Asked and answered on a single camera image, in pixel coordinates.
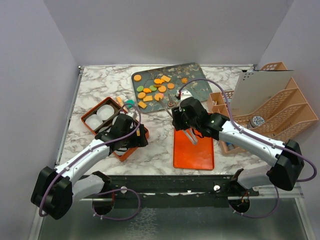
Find orange cookie tin box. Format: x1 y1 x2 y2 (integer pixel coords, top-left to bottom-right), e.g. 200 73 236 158
81 97 149 162

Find silver metal tongs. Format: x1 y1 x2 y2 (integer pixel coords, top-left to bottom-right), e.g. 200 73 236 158
158 94 198 145

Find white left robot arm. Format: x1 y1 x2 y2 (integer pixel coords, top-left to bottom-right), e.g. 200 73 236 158
30 113 148 220

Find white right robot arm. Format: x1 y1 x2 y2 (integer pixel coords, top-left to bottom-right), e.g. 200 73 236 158
171 97 304 196

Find teal grey eraser block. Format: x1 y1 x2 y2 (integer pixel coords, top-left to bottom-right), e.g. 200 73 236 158
125 99 135 108

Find small orange wafer stick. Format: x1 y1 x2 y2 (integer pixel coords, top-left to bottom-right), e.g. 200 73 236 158
116 96 124 106

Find rectangular yellow biscuit front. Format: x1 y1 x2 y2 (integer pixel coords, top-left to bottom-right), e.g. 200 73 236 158
138 101 147 109

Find rectangular yellow biscuit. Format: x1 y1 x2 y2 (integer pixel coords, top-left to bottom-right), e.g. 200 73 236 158
143 95 153 102
138 101 147 109
161 75 171 83

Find white paper cupcake liner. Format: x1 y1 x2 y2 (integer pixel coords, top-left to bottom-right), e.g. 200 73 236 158
85 114 103 130

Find round biscuit cookie upper right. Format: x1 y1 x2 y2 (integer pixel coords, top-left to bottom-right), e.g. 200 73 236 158
167 83 175 89

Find round biscuit cookie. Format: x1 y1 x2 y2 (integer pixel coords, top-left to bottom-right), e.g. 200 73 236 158
167 83 175 89
133 74 142 82
158 85 167 93
154 93 164 102
137 92 146 100

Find round biscuit cookie left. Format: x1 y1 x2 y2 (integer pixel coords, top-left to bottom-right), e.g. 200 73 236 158
137 92 146 100

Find rectangular yellow biscuit middle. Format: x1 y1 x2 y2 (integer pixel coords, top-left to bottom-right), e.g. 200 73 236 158
143 95 153 102

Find round biscuit cookie centre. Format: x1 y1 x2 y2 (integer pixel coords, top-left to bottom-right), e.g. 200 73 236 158
158 85 167 93

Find round biscuit cookie front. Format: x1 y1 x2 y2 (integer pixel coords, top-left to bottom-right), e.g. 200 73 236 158
154 93 164 102

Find green macaron left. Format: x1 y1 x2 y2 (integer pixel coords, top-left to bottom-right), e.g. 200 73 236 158
136 85 144 93

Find green macaron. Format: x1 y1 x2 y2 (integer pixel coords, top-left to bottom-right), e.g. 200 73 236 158
136 85 144 93
149 85 158 92

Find orange fish cookie left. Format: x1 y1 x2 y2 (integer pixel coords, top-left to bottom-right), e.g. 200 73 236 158
143 88 152 94

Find orange fish cookie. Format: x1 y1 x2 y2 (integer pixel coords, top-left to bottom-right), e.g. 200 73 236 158
143 88 152 94
154 78 165 85

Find dark floral serving tray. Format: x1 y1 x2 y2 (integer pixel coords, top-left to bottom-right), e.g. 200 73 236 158
131 62 212 114

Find rectangular yellow biscuit upper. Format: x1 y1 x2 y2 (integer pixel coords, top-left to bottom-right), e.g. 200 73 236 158
161 75 171 83

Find orange tin lid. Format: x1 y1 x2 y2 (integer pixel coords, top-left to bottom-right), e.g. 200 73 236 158
173 130 215 171

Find green macaron right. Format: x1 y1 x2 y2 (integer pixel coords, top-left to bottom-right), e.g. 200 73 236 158
149 85 158 92

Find orange fish cookie upper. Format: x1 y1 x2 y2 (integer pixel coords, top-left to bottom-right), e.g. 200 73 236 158
154 78 165 85

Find round biscuit cookie far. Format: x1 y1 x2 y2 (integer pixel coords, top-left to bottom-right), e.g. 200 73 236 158
133 74 142 82

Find blue patterned round jar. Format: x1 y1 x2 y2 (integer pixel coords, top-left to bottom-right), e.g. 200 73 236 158
247 115 265 129

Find white perforated board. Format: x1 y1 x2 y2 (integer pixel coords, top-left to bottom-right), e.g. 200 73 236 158
230 69 294 116

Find peach plastic desk organizer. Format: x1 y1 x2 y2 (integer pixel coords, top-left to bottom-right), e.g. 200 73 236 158
207 62 319 156

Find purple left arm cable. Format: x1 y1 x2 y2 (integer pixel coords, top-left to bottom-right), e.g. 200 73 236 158
38 103 142 221

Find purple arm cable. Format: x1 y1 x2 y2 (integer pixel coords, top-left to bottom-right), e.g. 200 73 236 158
38 103 142 221
177 78 318 219

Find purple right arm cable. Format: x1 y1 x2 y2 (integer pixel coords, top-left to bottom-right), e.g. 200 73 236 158
177 78 318 219

